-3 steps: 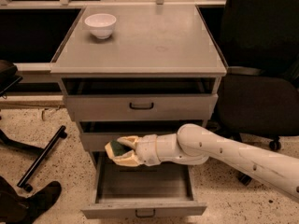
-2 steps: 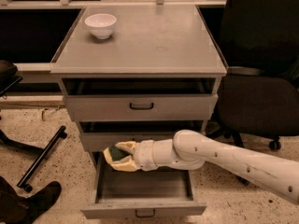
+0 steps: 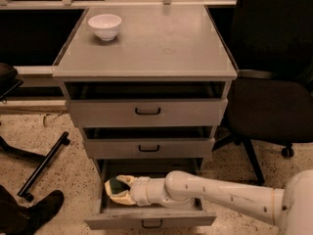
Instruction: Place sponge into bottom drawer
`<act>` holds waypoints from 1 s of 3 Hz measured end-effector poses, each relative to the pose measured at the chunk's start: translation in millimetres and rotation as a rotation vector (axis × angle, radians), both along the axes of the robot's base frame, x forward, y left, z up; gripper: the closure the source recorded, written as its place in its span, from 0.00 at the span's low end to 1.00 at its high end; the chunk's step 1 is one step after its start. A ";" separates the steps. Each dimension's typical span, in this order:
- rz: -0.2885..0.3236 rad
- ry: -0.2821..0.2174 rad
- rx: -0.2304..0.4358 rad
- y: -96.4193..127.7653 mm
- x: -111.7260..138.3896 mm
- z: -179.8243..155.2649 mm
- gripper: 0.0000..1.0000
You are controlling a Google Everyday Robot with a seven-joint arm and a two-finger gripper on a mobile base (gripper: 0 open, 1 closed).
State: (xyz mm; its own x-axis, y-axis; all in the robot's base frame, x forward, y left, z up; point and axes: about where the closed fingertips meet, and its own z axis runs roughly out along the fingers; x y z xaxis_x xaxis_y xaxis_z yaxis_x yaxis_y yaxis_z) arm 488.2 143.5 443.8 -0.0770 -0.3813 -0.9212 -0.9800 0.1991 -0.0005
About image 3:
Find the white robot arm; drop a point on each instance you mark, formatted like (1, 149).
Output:
(290, 209)

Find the grey drawer cabinet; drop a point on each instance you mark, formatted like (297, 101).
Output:
(155, 43)

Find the black chair base leg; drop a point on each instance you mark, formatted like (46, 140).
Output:
(41, 161)

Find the grey bottom drawer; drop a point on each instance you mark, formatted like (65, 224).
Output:
(110, 215)

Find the black office chair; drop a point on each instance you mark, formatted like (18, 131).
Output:
(271, 43)

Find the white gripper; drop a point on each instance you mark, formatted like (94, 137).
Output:
(141, 190)

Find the grey drawer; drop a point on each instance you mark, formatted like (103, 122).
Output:
(148, 142)
(110, 215)
(138, 104)

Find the grey top drawer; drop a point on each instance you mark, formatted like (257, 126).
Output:
(138, 104)

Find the black chair seat edge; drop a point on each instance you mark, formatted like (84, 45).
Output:
(8, 80)

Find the green and yellow sponge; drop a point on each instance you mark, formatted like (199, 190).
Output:
(117, 186)

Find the dark shoe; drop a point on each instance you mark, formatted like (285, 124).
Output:
(19, 220)

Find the grey middle drawer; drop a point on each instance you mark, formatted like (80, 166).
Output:
(148, 142)

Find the white ceramic bowl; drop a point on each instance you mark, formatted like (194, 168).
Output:
(105, 26)

